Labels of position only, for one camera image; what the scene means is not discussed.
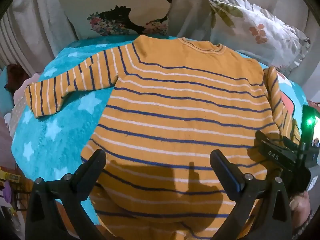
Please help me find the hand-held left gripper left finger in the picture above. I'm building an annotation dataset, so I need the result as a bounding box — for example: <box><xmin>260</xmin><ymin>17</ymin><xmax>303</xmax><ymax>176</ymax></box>
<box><xmin>25</xmin><ymin>149</ymin><xmax>107</xmax><ymax>240</ymax></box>

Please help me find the dark red cloth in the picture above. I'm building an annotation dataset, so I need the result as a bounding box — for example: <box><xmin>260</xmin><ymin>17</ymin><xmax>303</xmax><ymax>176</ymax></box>
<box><xmin>5</xmin><ymin>64</ymin><xmax>31</xmax><ymax>93</ymax></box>

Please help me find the purple object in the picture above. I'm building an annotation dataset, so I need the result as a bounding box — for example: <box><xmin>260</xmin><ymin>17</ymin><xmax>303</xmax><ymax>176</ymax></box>
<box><xmin>2</xmin><ymin>181</ymin><xmax>13</xmax><ymax>203</ymax></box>

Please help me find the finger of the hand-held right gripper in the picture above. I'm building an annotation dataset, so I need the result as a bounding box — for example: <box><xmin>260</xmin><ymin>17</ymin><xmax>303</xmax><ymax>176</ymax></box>
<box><xmin>255</xmin><ymin>130</ymin><xmax>298</xmax><ymax>167</ymax></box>
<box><xmin>282</xmin><ymin>135</ymin><xmax>302</xmax><ymax>151</ymax></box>

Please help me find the person's right hand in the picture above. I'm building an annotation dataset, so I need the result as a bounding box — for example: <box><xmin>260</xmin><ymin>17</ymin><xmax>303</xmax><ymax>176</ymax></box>
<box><xmin>289</xmin><ymin>191</ymin><xmax>313</xmax><ymax>233</ymax></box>

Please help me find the white leaf print pillow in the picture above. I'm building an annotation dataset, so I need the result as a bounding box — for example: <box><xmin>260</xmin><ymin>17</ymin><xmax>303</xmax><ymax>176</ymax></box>
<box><xmin>206</xmin><ymin>0</ymin><xmax>312</xmax><ymax>78</ymax></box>

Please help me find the yellow striped sweater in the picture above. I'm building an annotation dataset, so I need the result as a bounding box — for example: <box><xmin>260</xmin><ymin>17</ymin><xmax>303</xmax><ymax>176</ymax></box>
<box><xmin>24</xmin><ymin>35</ymin><xmax>302</xmax><ymax>240</ymax></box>

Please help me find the teal star printed blanket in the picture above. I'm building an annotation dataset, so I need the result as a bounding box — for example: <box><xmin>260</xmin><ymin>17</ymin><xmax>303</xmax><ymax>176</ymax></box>
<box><xmin>11</xmin><ymin>36</ymin><xmax>309</xmax><ymax>240</ymax></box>

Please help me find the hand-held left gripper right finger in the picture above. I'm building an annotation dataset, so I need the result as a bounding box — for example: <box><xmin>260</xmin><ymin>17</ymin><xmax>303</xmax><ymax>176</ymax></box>
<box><xmin>210</xmin><ymin>149</ymin><xmax>293</xmax><ymax>240</ymax></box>

